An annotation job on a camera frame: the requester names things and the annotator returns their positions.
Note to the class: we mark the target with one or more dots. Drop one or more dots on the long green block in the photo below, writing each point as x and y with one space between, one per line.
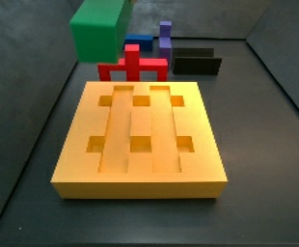
99 28

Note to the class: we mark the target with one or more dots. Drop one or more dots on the red cross-shaped block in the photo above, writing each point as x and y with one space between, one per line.
133 65

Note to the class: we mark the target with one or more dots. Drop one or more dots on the long blue block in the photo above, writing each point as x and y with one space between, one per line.
143 40

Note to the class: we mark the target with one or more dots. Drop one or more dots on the purple cross-shaped block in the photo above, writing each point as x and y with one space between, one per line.
165 40

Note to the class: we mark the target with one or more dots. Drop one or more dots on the black angled bracket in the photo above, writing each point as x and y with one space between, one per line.
195 61

